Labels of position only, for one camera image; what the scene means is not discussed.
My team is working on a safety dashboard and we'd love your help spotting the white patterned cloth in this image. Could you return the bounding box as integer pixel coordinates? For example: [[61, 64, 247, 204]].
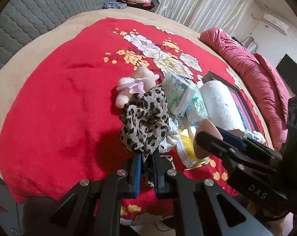
[[160, 117, 181, 153]]

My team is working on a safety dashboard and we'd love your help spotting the red floral blanket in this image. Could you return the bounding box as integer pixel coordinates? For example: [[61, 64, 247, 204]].
[[0, 17, 270, 227]]

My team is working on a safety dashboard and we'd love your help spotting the pink plush toy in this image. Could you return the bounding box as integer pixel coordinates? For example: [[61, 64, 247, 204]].
[[115, 65, 161, 109]]

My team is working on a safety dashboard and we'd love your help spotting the black monitor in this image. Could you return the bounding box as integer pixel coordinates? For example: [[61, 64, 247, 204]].
[[276, 53, 297, 96]]

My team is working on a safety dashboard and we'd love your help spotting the blue patterned cloth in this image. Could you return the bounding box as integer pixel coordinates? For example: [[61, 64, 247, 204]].
[[102, 1, 127, 10]]

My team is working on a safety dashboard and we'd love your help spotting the leopard print cloth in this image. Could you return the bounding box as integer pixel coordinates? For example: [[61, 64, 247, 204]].
[[118, 84, 171, 188]]

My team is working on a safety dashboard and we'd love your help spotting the white air conditioner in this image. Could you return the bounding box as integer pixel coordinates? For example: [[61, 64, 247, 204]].
[[263, 12, 289, 34]]

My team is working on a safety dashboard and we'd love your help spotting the dark box with pink inside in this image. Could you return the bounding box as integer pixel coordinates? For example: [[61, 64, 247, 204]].
[[203, 71, 265, 138]]

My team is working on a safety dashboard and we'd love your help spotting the grey padded headboard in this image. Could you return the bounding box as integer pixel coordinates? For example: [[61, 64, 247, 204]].
[[0, 0, 122, 81]]

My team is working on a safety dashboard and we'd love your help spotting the white curtain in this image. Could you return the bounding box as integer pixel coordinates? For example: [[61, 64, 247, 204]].
[[153, 0, 256, 33]]

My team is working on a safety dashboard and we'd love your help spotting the beige sponge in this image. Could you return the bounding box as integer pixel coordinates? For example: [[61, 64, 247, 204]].
[[194, 118, 224, 159]]

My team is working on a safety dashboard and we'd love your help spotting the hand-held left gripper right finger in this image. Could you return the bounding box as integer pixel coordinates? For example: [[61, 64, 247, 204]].
[[152, 152, 274, 236]]

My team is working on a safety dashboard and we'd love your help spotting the pink quilt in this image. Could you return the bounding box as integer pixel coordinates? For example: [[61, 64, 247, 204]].
[[200, 28, 293, 151]]

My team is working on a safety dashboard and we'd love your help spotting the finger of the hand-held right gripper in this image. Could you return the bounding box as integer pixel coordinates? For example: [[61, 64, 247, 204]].
[[215, 127, 283, 161], [195, 131, 280, 175]]

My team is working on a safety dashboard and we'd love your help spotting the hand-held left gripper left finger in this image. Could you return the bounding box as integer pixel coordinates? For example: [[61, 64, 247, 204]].
[[23, 152, 142, 236]]

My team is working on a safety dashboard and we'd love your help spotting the clear yellow plastic packet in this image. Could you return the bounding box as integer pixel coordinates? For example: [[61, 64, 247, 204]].
[[174, 122, 211, 171]]

